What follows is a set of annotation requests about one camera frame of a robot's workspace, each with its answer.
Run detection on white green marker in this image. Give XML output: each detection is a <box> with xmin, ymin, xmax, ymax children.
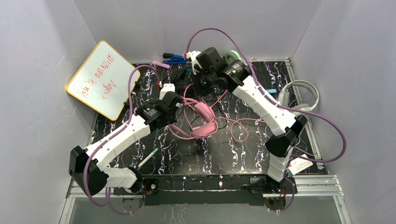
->
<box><xmin>137</xmin><ymin>148</ymin><xmax>159</xmax><ymax>169</ymax></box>

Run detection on black blue headphones with cable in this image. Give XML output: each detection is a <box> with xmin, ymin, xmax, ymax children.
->
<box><xmin>168</xmin><ymin>66</ymin><xmax>228</xmax><ymax>131</ymax></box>

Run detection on white headphones with cable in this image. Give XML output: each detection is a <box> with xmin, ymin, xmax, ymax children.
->
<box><xmin>277</xmin><ymin>80</ymin><xmax>320</xmax><ymax>116</ymax></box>

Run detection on yellow framed whiteboard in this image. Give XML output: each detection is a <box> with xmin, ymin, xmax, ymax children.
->
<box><xmin>66</xmin><ymin>40</ymin><xmax>135</xmax><ymax>121</ymax></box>

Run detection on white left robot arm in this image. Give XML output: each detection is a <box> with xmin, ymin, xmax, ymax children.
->
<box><xmin>69</xmin><ymin>84</ymin><xmax>183</xmax><ymax>196</ymax></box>

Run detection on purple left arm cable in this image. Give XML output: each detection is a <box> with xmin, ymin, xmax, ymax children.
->
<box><xmin>83</xmin><ymin>64</ymin><xmax>162</xmax><ymax>216</ymax></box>

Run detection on green headphones with cable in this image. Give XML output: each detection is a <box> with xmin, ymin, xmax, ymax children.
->
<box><xmin>224</xmin><ymin>50</ymin><xmax>242</xmax><ymax>65</ymax></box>

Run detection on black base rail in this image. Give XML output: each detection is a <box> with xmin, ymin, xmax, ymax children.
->
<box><xmin>66</xmin><ymin>173</ymin><xmax>341</xmax><ymax>208</ymax></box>

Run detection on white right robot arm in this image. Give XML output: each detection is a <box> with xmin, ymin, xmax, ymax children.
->
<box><xmin>185</xmin><ymin>47</ymin><xmax>307</xmax><ymax>191</ymax></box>

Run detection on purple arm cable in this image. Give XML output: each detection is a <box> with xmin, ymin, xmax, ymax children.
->
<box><xmin>83</xmin><ymin>64</ymin><xmax>162</xmax><ymax>216</ymax></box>
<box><xmin>185</xmin><ymin>28</ymin><xmax>347</xmax><ymax>214</ymax></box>

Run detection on pink marker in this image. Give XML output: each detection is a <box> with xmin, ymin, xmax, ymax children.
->
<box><xmin>152</xmin><ymin>60</ymin><xmax>170</xmax><ymax>69</ymax></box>

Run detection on blue black marker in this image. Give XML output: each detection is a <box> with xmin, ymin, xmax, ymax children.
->
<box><xmin>161</xmin><ymin>53</ymin><xmax>187</xmax><ymax>65</ymax></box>

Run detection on pink headphones with cable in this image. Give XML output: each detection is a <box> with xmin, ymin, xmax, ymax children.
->
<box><xmin>167</xmin><ymin>83</ymin><xmax>267</xmax><ymax>143</ymax></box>

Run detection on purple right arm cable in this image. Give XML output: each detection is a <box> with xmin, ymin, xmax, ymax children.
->
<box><xmin>185</xmin><ymin>28</ymin><xmax>347</xmax><ymax>214</ymax></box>

